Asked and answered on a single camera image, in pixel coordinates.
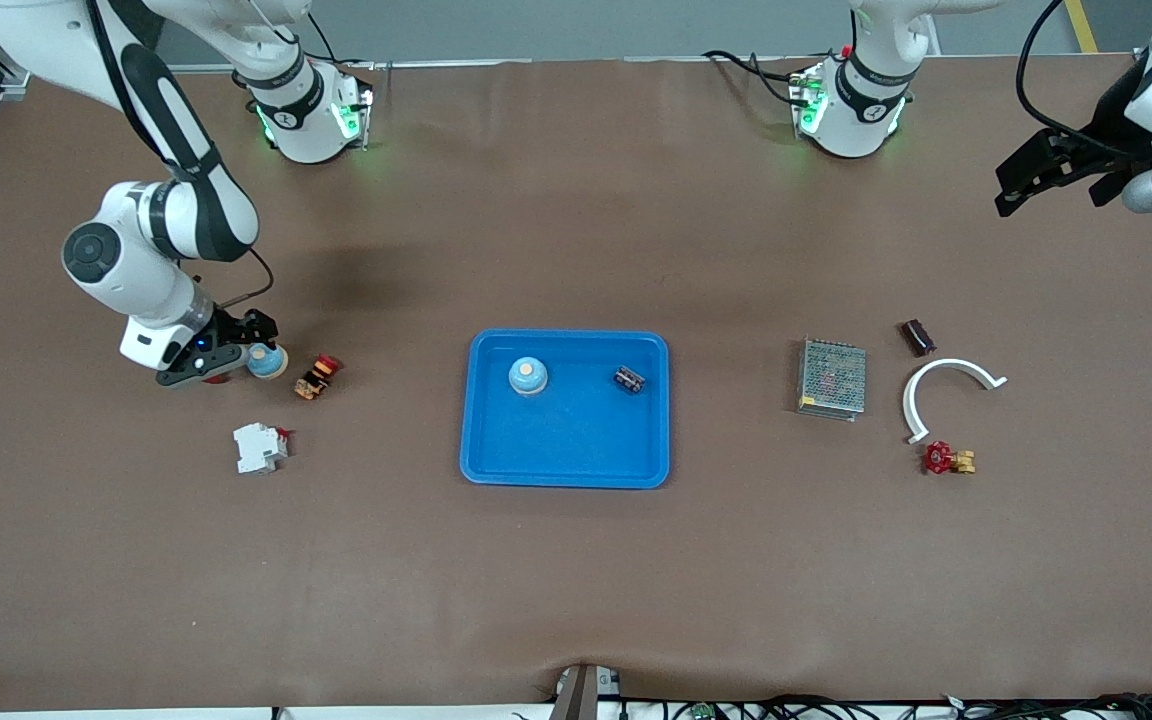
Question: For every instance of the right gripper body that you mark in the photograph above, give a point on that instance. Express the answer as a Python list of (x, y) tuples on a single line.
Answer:
[(233, 331)]

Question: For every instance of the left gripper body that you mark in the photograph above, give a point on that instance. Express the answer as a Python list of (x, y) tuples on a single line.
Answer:
[(1114, 130)]

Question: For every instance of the blue call bell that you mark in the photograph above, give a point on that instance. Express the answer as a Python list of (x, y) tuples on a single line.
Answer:
[(528, 376), (269, 364)]

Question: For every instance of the dark red electrolytic capacitor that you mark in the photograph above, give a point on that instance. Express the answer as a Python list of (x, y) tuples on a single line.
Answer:
[(917, 337)]

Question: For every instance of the small black relay component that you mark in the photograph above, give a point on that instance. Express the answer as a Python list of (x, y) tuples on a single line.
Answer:
[(628, 380)]

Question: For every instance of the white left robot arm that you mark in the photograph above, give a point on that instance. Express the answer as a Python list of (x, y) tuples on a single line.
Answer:
[(866, 110)]

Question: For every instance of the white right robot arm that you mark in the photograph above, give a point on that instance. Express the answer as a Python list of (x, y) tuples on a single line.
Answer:
[(301, 110)]

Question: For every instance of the blue plastic tray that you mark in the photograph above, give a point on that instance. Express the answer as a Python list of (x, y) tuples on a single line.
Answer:
[(576, 440)]

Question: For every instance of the red mushroom button blue body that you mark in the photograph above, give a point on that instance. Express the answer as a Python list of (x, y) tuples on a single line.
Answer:
[(216, 379)]

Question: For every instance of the white circuit breaker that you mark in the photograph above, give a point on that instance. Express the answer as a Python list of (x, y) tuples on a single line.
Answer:
[(258, 448)]

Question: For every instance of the white curved pipe clamp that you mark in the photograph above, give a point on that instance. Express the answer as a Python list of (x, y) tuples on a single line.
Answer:
[(951, 363)]

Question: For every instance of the metal mesh power supply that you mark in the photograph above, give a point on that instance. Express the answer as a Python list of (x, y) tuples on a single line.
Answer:
[(832, 378)]

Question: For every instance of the red yellow push button switch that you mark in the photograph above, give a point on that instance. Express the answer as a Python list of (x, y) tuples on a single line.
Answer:
[(316, 378)]

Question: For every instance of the aluminium frame post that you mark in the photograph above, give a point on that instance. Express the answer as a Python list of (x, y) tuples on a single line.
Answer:
[(16, 82)]

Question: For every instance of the grey metal bracket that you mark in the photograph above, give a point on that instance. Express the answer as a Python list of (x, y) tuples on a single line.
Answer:
[(584, 695)]

